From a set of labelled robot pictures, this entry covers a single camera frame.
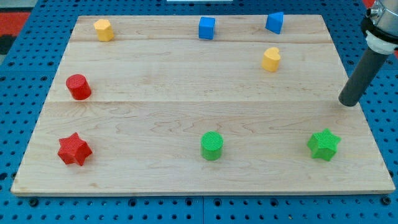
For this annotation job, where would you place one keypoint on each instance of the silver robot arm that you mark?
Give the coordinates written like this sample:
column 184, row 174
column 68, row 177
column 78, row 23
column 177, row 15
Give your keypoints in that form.
column 379, row 26

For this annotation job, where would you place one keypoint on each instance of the red cylinder block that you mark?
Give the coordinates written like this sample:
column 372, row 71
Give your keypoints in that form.
column 78, row 87

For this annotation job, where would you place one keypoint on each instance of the green cylinder block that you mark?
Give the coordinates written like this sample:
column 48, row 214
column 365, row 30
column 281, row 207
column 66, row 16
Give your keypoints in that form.
column 211, row 145

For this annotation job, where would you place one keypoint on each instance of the blue triangle block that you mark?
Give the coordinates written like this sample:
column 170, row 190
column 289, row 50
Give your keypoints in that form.
column 275, row 22

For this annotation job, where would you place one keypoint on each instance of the blue cube block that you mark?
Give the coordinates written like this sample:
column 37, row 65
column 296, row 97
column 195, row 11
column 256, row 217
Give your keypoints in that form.
column 206, row 28

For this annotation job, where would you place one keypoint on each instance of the yellow hexagon block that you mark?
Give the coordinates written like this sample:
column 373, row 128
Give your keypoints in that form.
column 104, row 30

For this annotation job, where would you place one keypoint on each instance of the red star block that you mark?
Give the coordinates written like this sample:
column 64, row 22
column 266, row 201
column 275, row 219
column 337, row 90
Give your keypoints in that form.
column 74, row 150

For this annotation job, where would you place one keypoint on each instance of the wooden board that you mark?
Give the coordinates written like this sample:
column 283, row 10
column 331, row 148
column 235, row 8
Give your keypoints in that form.
column 156, row 89

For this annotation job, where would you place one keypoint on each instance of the green star block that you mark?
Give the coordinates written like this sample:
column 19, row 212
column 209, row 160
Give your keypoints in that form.
column 323, row 145

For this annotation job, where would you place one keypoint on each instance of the yellow heart block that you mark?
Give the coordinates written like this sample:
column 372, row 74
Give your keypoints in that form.
column 271, row 59

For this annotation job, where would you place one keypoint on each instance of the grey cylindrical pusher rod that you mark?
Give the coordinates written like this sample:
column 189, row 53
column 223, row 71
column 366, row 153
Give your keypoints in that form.
column 365, row 71

